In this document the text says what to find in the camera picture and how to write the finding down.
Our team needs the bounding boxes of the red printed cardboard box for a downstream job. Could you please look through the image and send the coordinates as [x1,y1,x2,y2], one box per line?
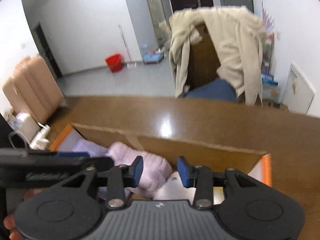
[48,123,273,206]

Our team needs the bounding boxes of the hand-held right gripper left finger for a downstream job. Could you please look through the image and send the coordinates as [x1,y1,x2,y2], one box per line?
[60,155,144,210]

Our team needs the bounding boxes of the white mop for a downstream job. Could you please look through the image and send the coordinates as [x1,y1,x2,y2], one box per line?
[118,24,138,69]

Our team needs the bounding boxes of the beige jacket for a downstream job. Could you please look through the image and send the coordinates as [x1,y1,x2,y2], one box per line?
[158,5,268,106]

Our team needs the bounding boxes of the wooden chair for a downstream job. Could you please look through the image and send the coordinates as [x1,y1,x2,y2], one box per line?
[188,23,223,91]

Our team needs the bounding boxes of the glass interior door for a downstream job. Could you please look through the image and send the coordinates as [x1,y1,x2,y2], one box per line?
[142,0,167,43]

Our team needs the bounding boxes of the white power adapter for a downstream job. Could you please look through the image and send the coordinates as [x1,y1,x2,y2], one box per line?
[9,113,51,151]

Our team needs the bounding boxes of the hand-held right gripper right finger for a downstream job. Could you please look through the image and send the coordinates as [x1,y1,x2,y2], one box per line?
[177,155,262,210]

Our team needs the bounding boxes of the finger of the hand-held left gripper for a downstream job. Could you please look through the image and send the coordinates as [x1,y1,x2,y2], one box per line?
[47,156,115,173]
[0,148,91,160]

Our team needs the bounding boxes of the person's left hand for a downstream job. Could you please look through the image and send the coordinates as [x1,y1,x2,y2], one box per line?
[3,214,23,240]

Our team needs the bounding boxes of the blue jeans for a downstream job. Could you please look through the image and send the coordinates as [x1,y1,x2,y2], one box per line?
[184,78,238,103]

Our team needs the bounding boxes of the woven mat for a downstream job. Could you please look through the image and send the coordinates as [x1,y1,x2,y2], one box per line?
[261,99,290,112]

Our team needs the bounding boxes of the red bucket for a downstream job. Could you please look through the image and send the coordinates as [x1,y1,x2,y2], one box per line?
[105,53,124,73]

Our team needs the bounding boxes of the pink fluffy cloth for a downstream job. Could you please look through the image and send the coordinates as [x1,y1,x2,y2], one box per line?
[104,141,173,199]

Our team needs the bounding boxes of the pink suitcase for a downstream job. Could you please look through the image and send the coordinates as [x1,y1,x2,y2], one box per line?
[2,55,66,125]

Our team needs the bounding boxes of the blue stool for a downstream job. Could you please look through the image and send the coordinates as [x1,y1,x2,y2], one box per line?
[143,51,165,65]

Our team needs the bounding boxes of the storage rack with bottles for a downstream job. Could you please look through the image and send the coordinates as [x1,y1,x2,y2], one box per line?
[261,31,281,103]

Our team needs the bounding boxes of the white wall panel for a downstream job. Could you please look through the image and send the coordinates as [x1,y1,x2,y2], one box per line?
[282,61,316,116]

